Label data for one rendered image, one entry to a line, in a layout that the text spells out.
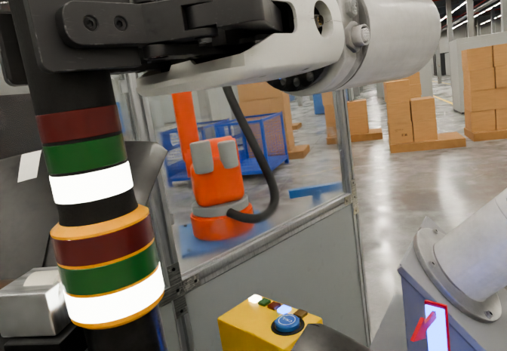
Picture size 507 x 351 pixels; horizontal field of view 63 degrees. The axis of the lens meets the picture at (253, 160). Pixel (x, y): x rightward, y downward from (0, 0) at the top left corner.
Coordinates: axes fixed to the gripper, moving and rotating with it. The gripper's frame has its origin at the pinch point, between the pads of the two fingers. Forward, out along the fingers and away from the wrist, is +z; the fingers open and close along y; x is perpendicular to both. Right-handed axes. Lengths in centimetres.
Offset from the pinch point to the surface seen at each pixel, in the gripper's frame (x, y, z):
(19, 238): -11.5, 15.1, 0.1
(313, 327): -29.6, 8.7, -23.8
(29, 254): -12.4, 13.3, 0.2
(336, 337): -30.2, 6.2, -24.4
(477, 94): -65, 219, -778
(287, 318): -40, 25, -36
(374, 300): -148, 115, -211
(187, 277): -49, 70, -47
